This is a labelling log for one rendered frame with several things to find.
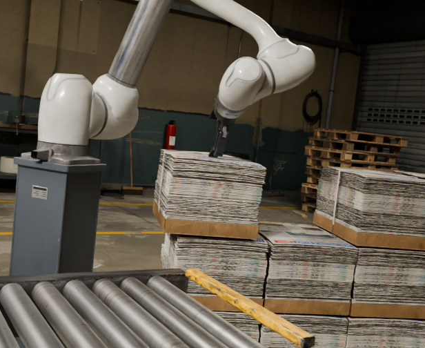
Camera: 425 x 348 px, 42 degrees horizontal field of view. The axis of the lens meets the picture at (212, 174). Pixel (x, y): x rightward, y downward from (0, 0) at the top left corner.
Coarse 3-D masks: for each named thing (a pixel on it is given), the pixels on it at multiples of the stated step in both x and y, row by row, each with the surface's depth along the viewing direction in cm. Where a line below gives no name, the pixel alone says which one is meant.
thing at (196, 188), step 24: (168, 168) 168; (192, 168) 161; (216, 168) 162; (240, 168) 164; (264, 168) 165; (168, 192) 161; (192, 192) 162; (216, 192) 164; (240, 192) 165; (168, 216) 161; (192, 216) 163; (216, 216) 165; (240, 216) 166
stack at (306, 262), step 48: (192, 240) 165; (240, 240) 167; (288, 240) 175; (336, 240) 184; (192, 288) 167; (240, 288) 169; (288, 288) 172; (336, 288) 176; (384, 288) 179; (336, 336) 177; (384, 336) 180
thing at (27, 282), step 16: (96, 272) 127; (112, 272) 128; (128, 272) 130; (144, 272) 131; (160, 272) 133; (176, 272) 134; (0, 288) 112; (32, 288) 116; (0, 304) 113; (16, 336) 115
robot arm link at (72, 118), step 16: (48, 80) 170; (64, 80) 167; (80, 80) 169; (48, 96) 167; (64, 96) 166; (80, 96) 168; (96, 96) 175; (48, 112) 166; (64, 112) 166; (80, 112) 168; (96, 112) 174; (48, 128) 166; (64, 128) 166; (80, 128) 169; (96, 128) 176; (80, 144) 170
